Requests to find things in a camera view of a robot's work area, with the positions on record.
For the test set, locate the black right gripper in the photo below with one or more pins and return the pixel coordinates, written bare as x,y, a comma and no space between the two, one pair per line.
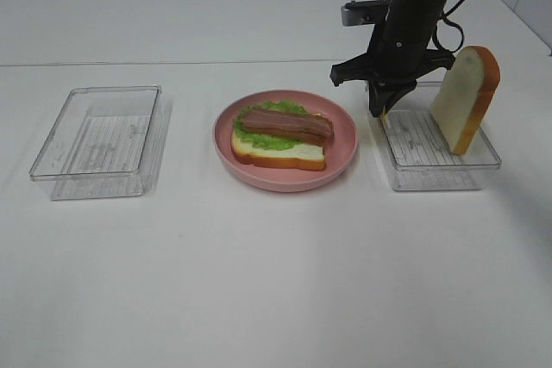
397,54

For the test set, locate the yellow cheese slice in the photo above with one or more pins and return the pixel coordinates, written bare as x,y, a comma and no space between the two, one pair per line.
383,120

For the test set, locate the bacon strip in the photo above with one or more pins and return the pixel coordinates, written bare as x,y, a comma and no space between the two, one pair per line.
317,136
266,119

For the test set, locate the bread slice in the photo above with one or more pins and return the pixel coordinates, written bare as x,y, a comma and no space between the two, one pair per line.
465,95
303,156

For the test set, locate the green lettuce leaf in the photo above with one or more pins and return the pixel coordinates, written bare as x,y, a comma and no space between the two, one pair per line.
268,141

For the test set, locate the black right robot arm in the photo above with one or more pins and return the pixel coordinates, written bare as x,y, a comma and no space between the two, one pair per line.
398,53

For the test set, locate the clear right plastic container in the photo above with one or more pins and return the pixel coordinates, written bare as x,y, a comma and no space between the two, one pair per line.
415,156

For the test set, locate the clear plastic container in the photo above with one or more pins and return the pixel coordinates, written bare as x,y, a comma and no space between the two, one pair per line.
415,156
106,142

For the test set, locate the pink round plate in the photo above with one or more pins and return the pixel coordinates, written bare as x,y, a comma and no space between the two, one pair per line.
339,153

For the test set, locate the clear left plastic container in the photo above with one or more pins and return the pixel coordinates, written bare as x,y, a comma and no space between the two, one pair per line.
106,142

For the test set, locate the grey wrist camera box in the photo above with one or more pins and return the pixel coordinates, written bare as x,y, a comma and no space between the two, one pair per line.
358,13

